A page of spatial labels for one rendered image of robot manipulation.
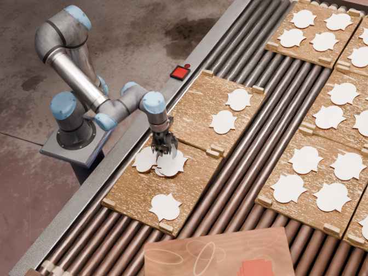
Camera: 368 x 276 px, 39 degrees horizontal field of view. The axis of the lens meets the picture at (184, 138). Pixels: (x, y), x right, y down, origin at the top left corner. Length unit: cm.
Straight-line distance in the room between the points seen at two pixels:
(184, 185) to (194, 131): 29
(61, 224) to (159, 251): 49
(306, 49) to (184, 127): 75
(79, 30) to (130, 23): 246
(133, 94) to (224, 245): 63
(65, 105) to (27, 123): 165
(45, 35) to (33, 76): 229
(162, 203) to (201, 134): 38
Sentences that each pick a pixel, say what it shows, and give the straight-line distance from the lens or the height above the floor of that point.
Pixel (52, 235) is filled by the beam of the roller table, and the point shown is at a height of 92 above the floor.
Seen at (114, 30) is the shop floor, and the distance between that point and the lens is 449.
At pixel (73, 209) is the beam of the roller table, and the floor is 92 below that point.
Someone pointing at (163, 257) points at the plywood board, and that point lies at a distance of 188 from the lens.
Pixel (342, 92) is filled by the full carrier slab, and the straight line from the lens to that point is 246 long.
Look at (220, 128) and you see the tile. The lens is 231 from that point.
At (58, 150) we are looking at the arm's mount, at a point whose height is 89.
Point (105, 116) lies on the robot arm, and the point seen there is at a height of 135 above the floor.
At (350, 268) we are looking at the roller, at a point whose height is 92.
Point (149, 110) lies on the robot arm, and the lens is 188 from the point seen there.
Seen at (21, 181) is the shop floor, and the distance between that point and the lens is 363.
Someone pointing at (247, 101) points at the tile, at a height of 95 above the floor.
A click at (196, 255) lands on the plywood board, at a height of 104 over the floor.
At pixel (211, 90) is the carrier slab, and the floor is 94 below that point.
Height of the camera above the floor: 270
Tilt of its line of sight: 50 degrees down
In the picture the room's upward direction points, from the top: 11 degrees counter-clockwise
